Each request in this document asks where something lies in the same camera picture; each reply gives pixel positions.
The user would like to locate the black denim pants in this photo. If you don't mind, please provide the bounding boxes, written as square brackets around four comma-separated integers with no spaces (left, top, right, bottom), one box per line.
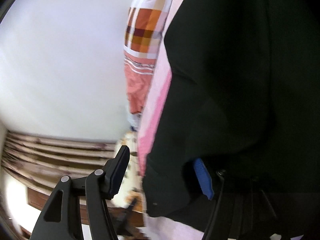
[142,0,320,240]

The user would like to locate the beige floral curtain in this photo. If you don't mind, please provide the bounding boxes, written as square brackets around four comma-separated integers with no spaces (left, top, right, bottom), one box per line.
[1,132,116,195]

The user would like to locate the cream floral pillow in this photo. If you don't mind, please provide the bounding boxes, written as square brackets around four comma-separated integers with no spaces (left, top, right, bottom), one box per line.
[111,131,145,213]

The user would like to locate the pink checked bed sheet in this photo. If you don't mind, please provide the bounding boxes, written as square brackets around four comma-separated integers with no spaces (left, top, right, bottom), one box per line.
[135,0,306,240]

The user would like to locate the orange plaid bolster pillow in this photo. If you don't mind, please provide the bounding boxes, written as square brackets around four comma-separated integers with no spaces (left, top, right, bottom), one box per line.
[124,0,172,131]

